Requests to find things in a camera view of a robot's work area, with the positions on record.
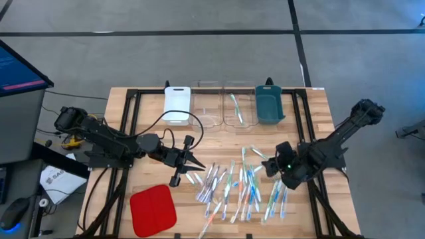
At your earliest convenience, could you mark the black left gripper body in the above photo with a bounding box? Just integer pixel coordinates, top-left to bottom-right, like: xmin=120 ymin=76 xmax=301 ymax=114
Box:
xmin=155 ymin=134 xmax=196 ymax=188

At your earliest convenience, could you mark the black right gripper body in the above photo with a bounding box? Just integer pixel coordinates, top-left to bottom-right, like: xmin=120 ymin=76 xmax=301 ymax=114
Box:
xmin=275 ymin=141 xmax=303 ymax=191

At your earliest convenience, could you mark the clear plastic bin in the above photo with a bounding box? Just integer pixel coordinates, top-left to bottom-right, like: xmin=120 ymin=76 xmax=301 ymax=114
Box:
xmin=189 ymin=80 xmax=224 ymax=133
xmin=222 ymin=80 xmax=259 ymax=130

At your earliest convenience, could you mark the white plastic bin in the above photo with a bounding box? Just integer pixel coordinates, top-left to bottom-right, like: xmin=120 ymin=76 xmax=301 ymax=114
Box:
xmin=162 ymin=86 xmax=192 ymax=126

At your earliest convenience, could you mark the teal plastic bin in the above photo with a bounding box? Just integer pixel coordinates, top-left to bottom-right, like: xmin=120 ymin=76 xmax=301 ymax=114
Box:
xmin=254 ymin=84 xmax=286 ymax=125

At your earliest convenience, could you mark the white printed paper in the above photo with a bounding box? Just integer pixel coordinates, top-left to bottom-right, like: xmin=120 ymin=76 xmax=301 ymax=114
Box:
xmin=39 ymin=153 xmax=88 ymax=205

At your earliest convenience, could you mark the black desk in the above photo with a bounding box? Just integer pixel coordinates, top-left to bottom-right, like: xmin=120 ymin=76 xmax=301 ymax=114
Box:
xmin=0 ymin=142 xmax=90 ymax=239

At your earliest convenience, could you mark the grey monitor stand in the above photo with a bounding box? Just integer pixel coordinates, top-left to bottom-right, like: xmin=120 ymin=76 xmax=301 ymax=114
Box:
xmin=0 ymin=88 xmax=46 ymax=165

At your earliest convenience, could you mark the black computer mouse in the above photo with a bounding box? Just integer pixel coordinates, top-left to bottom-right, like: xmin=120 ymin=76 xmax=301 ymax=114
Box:
xmin=0 ymin=197 xmax=31 ymax=232

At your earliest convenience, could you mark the computer monitor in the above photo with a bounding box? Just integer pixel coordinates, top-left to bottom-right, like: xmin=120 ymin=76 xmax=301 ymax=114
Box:
xmin=0 ymin=39 xmax=54 ymax=98

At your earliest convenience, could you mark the yellow cable bundle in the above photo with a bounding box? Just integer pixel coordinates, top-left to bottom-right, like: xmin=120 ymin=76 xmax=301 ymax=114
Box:
xmin=61 ymin=136 xmax=84 ymax=150

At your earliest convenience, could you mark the black floor cable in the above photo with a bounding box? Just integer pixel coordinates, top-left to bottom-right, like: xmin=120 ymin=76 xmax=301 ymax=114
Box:
xmin=44 ymin=90 xmax=110 ymax=100

